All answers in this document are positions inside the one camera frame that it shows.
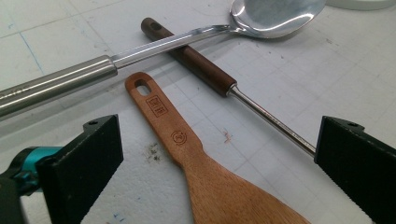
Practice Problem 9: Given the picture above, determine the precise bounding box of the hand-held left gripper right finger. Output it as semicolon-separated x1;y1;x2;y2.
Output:
314;116;396;224

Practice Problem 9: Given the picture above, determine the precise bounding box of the white foam mat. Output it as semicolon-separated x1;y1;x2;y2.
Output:
0;0;396;224

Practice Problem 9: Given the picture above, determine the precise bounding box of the large steel serving spoon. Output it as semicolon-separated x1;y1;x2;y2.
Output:
0;0;327;122

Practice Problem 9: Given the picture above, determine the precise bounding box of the wooden spatula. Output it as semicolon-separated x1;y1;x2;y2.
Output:
124;72;312;224

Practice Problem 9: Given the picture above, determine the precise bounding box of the steel ladle dark wooden handle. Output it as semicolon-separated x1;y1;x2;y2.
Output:
140;17;317;158

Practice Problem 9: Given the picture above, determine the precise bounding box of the white utensil rack stand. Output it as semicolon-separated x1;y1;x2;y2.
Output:
325;0;396;12

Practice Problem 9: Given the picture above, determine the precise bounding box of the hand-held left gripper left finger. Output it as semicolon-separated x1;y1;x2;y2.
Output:
36;114;124;224

